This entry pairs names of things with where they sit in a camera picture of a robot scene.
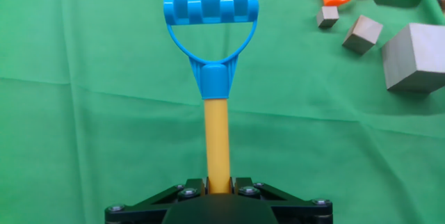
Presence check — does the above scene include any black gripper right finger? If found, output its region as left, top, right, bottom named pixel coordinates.
left=230, top=177, right=334, bottom=224

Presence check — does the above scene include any medium wooden block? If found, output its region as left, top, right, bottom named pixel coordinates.
left=341, top=15, right=384, bottom=56

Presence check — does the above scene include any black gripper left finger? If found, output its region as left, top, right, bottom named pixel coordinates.
left=104, top=177, right=209, bottom=224

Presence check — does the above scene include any blue yellow toy shovel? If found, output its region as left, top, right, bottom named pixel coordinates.
left=163, top=0, right=260, bottom=195

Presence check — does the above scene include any small wooden block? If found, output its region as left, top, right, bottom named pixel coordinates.
left=316, top=6, right=340, bottom=29

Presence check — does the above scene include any green cloth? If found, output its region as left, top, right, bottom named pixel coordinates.
left=0, top=0, right=445, bottom=224

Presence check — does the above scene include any large wooden block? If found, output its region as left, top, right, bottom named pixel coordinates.
left=381, top=22, right=445, bottom=94

